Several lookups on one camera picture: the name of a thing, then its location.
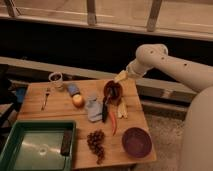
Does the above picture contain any blue sponge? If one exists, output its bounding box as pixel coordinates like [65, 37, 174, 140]
[67, 83, 80, 97]

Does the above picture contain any purple bowl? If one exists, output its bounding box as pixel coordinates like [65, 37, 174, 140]
[122, 127, 152, 158]

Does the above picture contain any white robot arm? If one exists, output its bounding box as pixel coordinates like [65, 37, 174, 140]
[114, 44, 213, 171]

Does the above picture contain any brown bowl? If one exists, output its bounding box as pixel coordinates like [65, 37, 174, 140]
[103, 81, 123, 105]

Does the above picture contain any blue-grey cloth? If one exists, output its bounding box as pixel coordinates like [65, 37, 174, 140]
[85, 94, 102, 122]

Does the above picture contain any red chili pepper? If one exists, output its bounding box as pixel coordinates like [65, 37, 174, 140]
[109, 110, 117, 136]

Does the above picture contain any yellow apple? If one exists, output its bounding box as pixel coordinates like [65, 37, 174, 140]
[72, 94, 84, 107]

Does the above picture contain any clear glass cup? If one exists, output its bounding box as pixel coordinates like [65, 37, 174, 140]
[48, 72, 63, 90]

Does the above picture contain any dark grape bunch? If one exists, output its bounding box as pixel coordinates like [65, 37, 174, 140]
[87, 130, 105, 164]

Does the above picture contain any metal fork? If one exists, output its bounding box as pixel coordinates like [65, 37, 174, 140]
[41, 88, 51, 111]

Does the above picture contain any dark brush in tray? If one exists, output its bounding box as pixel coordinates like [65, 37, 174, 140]
[60, 130, 72, 156]

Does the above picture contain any dark chair at left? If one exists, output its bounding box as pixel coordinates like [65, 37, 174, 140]
[0, 63, 28, 141]

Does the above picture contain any green plastic tray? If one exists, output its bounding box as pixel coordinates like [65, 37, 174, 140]
[0, 120, 76, 171]

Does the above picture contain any black-handled knife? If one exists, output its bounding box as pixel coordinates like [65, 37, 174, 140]
[102, 93, 111, 123]

